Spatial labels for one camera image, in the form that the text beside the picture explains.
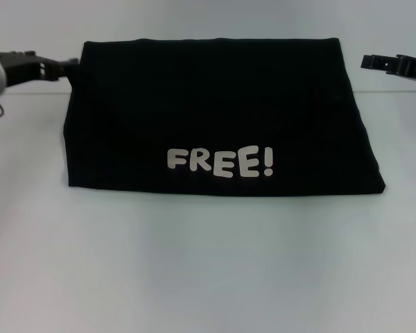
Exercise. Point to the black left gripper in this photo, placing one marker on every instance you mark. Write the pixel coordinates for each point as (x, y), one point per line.
(21, 67)

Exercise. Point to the black t-shirt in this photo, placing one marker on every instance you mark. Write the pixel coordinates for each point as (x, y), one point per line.
(211, 114)

